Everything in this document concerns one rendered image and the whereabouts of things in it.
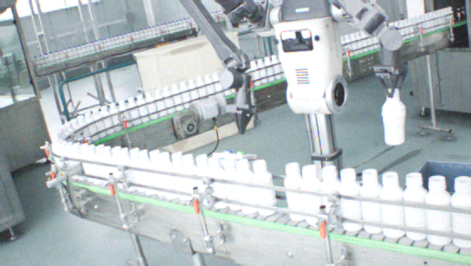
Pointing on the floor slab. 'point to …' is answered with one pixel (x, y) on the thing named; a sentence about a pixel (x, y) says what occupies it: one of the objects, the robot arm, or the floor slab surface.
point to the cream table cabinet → (167, 73)
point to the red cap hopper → (64, 44)
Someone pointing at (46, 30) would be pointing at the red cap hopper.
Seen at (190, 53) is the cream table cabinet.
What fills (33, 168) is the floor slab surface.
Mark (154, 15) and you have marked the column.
